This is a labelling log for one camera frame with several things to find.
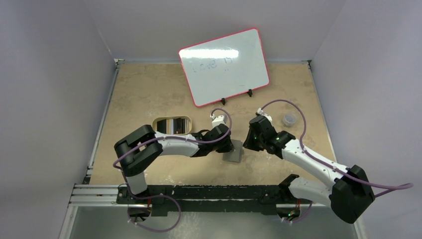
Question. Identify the aluminium frame rail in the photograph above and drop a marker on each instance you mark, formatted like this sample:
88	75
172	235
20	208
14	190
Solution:
92	194

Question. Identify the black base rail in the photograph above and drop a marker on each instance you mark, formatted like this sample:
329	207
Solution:
283	212

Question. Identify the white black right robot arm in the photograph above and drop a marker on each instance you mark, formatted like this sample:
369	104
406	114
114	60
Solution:
343	189

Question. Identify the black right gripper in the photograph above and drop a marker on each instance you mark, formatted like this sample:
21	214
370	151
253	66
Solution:
250	136

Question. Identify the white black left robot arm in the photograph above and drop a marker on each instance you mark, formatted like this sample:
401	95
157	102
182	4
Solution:
139	149

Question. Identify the small clear plastic cup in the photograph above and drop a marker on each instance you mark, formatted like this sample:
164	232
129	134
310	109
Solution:
289	120

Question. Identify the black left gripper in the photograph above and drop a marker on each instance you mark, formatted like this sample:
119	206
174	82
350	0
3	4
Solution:
228	147

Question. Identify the red framed whiteboard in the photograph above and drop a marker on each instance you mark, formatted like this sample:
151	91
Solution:
225	67

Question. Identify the grey leather card holder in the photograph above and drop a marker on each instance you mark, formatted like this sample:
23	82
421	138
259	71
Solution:
235	155

